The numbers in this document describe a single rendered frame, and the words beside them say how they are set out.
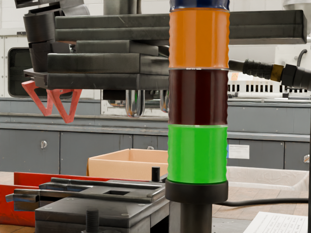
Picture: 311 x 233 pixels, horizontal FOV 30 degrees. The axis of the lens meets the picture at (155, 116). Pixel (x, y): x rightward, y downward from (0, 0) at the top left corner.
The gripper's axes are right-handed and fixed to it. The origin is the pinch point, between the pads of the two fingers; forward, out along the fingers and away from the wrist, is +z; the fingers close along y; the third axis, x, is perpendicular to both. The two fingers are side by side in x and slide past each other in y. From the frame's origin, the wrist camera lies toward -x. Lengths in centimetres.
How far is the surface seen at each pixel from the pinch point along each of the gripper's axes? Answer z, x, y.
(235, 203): 15.9, -16.0, -30.8
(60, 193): -2.8, 20.3, -44.6
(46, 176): 6.0, 10.1, -14.5
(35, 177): 6.0, 11.4, -12.9
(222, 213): 15.4, -11.5, -32.8
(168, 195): -12, 25, -74
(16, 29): 25, -172, 470
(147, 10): 39, -376, 532
